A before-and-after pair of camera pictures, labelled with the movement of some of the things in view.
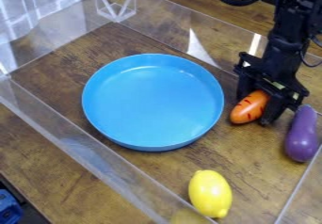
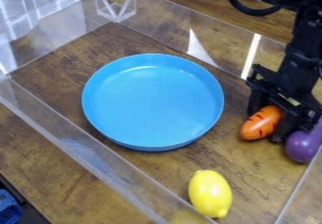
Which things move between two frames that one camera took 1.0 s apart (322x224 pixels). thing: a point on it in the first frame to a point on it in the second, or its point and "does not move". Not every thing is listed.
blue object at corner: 11,213 does not move
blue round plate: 152,102 does not move
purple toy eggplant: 302,142 does not move
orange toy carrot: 249,106 to 262,122
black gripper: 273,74 to 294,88
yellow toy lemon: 210,193 does not move
